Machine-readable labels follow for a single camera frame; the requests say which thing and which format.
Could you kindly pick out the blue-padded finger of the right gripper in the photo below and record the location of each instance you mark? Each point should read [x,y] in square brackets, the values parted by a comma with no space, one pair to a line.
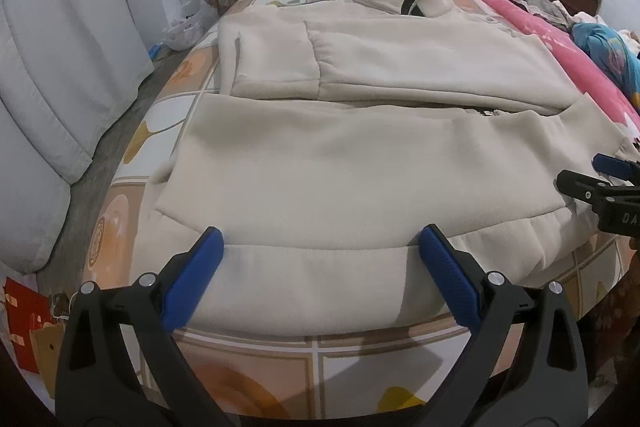
[593,191]
[621,169]

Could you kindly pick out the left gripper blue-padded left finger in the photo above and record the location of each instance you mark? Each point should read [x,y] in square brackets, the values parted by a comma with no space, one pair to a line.
[96,384]

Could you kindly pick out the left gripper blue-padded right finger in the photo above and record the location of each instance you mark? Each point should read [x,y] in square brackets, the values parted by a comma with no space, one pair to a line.
[523,364]

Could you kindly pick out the beige fleece jacket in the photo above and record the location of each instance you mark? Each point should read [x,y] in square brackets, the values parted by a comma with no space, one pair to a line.
[339,130]

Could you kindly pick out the brown cardboard bag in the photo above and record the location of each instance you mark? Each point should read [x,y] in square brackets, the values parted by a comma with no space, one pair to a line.
[47,345]

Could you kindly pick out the red paper bag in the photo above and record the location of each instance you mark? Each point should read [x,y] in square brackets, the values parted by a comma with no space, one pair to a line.
[27,311]

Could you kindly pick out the blue patterned garment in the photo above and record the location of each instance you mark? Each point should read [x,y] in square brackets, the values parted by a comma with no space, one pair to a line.
[608,50]

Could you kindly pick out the pink floral blanket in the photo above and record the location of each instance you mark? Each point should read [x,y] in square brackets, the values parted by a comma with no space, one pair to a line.
[585,74]

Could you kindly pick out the white padded mattress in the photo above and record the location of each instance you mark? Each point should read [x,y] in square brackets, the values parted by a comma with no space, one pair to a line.
[69,69]

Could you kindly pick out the white plastic bag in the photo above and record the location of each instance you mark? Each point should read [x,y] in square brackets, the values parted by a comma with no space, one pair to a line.
[189,25]

